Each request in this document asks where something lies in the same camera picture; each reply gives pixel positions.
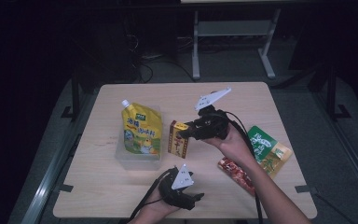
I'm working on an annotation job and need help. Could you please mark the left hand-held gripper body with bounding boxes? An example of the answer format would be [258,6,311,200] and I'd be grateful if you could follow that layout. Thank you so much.
[158,163,198,211]

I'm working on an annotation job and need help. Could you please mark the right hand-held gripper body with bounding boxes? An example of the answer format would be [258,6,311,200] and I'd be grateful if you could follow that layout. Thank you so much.
[194,87,232,141]

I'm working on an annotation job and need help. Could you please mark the small gold and red box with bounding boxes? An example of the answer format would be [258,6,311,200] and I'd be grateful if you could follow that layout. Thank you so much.
[167,119,190,159]

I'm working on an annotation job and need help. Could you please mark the yellow spout pouch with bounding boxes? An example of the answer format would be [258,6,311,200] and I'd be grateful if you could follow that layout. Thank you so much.
[120,99,163,161]

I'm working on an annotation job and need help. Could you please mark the green and red seasoning packet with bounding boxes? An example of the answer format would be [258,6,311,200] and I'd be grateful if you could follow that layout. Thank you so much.
[217,125,293,197]

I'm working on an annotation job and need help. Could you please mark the clear plastic container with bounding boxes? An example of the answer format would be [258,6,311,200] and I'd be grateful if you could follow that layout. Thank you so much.
[115,105,164,171]

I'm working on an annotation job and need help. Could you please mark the person's right hand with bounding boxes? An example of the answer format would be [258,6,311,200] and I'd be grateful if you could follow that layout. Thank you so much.
[203,123,256,169]

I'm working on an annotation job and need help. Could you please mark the person's left hand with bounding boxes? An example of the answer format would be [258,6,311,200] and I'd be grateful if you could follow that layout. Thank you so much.
[141,186,181,220]

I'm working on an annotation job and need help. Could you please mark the white metal stand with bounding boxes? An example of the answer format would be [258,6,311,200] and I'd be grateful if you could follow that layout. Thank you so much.
[191,8,282,80]

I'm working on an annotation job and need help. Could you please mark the black metal stand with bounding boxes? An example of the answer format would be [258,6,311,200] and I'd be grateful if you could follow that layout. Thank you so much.
[60,71,82,122]
[325,64,352,122]

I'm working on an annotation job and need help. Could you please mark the left hand-held gripper cable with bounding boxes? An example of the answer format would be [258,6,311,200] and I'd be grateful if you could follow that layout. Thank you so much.
[130,167,176,222]

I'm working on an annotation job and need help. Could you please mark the black floor cables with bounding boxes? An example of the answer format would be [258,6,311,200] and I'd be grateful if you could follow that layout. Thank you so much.
[130,34,197,83]

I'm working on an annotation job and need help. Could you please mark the thin black floor cable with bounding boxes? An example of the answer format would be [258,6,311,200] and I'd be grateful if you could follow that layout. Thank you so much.
[315,192,355,224]

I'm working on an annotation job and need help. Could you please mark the aluminium floor rail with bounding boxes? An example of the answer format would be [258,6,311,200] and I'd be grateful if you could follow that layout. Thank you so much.
[20,92,102,224]
[313,92,358,202]

